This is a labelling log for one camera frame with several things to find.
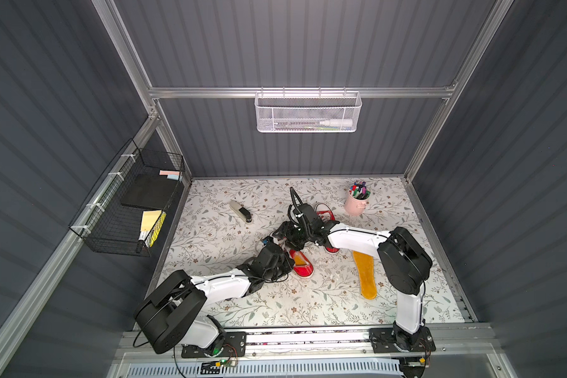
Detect yellow insole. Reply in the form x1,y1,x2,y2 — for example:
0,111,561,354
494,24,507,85
353,250,377,300
292,251,308,266

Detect black corrugated cable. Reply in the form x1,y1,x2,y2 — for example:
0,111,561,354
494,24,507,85
287,186,308,225

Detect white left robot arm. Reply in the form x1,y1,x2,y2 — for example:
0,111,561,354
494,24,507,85
134,239,294,357

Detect pink pen cup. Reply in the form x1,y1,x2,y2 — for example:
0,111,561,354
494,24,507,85
344,192,369,216

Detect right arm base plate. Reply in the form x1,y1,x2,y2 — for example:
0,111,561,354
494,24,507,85
369,324,436,356

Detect black wire wall basket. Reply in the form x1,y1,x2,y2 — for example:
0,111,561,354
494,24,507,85
69,141,186,258

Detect red sneaker one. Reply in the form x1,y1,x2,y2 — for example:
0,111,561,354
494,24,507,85
289,250,314,278
314,203,340,255

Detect white marker in basket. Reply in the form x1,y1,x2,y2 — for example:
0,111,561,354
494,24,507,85
318,119,354,129

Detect yellow sticky note pad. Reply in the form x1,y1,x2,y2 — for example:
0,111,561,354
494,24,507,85
138,210,166,248

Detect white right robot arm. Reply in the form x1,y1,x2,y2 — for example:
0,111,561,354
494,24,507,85
273,203,432,338

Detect coloured markers in cup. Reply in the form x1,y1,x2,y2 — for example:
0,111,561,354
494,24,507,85
349,181,371,200

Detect white wire mesh basket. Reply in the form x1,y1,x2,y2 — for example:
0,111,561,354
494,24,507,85
255,90,362,133

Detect black notebook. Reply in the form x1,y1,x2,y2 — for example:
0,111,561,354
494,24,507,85
121,175,180,210

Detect beige and black stapler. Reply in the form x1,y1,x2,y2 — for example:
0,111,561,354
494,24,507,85
229,200,252,223

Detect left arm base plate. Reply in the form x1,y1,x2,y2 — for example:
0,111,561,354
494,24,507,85
180,332,247,359

